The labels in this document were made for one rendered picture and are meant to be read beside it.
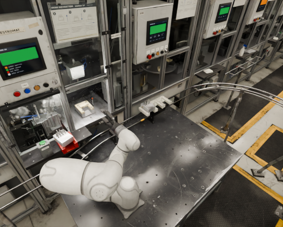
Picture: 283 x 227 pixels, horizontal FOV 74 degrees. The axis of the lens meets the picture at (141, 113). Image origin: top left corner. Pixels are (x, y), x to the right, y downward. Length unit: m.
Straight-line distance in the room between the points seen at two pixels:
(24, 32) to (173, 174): 1.46
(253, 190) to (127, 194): 1.79
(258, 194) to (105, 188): 2.24
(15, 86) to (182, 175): 1.40
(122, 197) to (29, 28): 1.16
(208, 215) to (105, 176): 1.76
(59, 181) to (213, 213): 1.89
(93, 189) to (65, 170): 0.15
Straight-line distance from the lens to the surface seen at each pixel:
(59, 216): 2.39
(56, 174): 0.82
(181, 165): 1.79
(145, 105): 1.94
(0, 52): 1.30
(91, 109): 1.87
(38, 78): 1.41
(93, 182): 0.75
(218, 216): 2.42
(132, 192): 1.33
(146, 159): 1.78
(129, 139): 1.27
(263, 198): 2.76
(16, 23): 1.30
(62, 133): 1.59
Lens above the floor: 2.11
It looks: 40 degrees down
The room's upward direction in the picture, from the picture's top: 2 degrees clockwise
